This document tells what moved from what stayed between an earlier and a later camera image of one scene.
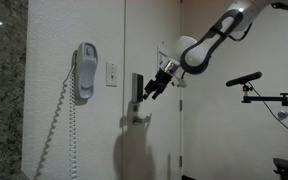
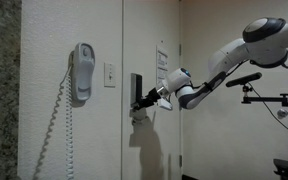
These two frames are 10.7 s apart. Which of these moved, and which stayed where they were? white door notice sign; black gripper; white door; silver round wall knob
Moved: black gripper
Stayed: white door; white door notice sign; silver round wall knob
